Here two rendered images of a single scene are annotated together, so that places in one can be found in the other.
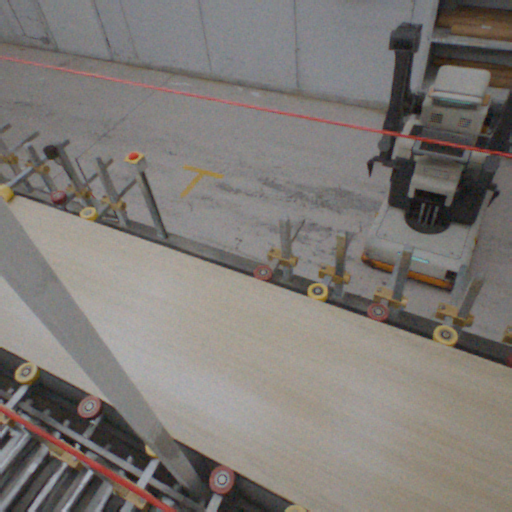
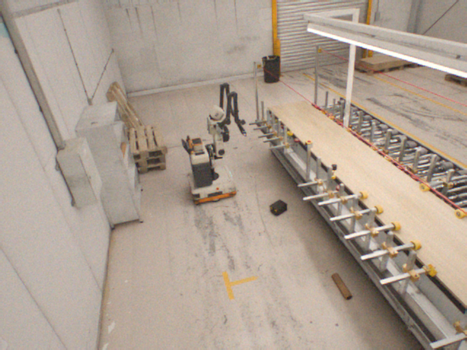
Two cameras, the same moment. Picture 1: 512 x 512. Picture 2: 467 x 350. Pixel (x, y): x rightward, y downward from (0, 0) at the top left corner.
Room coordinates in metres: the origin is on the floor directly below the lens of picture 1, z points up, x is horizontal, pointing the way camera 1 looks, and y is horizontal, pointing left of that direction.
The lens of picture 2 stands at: (4.69, 2.26, 2.97)
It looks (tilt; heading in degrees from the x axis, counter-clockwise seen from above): 32 degrees down; 226
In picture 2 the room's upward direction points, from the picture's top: 6 degrees counter-clockwise
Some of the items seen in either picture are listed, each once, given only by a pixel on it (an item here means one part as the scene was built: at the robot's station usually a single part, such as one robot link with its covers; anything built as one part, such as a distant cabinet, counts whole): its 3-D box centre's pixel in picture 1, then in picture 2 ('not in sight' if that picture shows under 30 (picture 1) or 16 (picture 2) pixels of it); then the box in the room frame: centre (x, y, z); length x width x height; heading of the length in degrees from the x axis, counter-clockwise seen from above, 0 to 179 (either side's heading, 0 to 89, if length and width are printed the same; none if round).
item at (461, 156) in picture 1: (441, 153); (222, 131); (1.70, -0.96, 0.99); 0.28 x 0.16 x 0.22; 56
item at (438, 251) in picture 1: (423, 231); (211, 183); (1.94, -1.12, 0.16); 0.67 x 0.64 x 0.25; 146
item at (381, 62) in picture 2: not in sight; (400, 58); (-6.30, -1.17, 0.23); 2.41 x 0.77 x 0.17; 148
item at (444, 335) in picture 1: (442, 341); not in sight; (0.78, -0.64, 0.85); 0.08 x 0.08 x 0.11
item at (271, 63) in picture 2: not in sight; (271, 68); (-3.30, -3.88, 0.36); 0.59 x 0.58 x 0.73; 56
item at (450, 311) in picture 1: (454, 315); not in sight; (0.90, -0.74, 0.83); 0.14 x 0.06 x 0.05; 56
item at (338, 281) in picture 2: not in sight; (341, 286); (2.41, 1.35, 0.04); 0.30 x 0.08 x 0.08; 56
